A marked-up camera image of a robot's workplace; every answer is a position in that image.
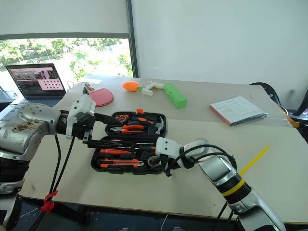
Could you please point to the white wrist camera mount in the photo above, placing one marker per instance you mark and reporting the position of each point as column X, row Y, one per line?
column 80, row 108
column 168, row 148

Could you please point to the grey window frame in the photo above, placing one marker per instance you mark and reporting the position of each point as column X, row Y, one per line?
column 132, row 38

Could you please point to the black tape roll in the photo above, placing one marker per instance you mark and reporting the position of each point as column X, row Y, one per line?
column 153, row 162

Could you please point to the red table tennis paddle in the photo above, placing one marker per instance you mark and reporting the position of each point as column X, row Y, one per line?
column 102, row 96

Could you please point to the white toy gun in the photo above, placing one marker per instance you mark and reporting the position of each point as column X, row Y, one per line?
column 150, row 87

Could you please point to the open laptop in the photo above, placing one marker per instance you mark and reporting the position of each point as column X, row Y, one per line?
column 36, row 81

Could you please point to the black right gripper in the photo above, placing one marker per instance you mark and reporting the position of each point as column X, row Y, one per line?
column 166, row 166

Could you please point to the black plastic tool case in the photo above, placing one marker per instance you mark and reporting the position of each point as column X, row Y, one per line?
column 120, row 169

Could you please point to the orange black utility knife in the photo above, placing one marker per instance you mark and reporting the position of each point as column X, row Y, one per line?
column 120, row 162

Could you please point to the orange carrot toy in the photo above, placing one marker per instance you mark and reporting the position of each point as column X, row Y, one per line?
column 131, row 86

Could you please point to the black chair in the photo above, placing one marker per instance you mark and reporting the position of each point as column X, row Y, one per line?
column 288, row 101

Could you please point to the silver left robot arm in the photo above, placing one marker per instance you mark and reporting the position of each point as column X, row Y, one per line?
column 26, row 132

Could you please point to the white roller blind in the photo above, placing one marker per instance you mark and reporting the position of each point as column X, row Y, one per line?
column 62, row 15

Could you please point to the yellow plastic strip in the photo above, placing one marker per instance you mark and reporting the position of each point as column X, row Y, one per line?
column 255, row 160

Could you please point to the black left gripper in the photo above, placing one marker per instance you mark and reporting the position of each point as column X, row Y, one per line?
column 83, row 131

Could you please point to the silver flat metal tool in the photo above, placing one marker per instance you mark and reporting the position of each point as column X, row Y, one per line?
column 144, row 143

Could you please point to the booklet in plastic sleeve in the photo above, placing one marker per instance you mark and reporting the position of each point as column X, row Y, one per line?
column 237, row 109

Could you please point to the yellow tape band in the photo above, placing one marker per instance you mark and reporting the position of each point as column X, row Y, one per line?
column 233, row 187

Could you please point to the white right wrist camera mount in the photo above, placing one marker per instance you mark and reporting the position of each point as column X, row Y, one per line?
column 168, row 148

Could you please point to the short orange black screwdriver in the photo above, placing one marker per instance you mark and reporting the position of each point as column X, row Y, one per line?
column 142, row 119

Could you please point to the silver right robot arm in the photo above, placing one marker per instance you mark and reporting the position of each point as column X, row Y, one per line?
column 216, row 166

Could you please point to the green plastic block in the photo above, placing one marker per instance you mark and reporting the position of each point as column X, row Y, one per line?
column 175, row 95

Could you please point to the orange black tape measure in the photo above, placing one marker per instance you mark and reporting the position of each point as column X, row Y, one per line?
column 121, row 118

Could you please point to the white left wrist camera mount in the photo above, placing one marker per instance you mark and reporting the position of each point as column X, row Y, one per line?
column 80, row 108

